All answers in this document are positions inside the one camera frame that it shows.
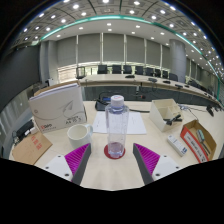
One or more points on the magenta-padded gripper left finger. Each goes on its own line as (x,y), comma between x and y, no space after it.
(75,160)

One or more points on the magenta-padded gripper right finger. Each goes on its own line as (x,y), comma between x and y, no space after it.
(150,160)

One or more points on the clear plastic water bottle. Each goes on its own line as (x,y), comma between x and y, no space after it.
(116,130)

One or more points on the white ceramic mug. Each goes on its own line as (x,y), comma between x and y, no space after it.
(78,136)

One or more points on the flat round red coaster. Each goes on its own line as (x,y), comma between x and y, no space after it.
(106,153)

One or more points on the white sheet of paper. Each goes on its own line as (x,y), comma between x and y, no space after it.
(136,123)

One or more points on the red and white open box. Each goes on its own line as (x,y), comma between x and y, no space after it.
(191,143)

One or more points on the white open cardboard box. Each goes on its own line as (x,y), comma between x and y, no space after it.
(158,115)

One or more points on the black stapler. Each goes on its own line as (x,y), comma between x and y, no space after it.
(174,119)

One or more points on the white copy paper carton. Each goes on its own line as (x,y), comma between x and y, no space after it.
(55,110)

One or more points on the black flat electronic device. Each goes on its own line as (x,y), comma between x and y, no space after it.
(25,128)

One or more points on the black desktop console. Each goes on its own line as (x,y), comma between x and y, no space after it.
(101,105)

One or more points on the long curved conference desk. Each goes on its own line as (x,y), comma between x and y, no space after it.
(110,80)

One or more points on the row of black office chairs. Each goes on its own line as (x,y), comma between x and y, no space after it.
(126,69)

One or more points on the group of round ceiling lights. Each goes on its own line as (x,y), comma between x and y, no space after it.
(106,1)

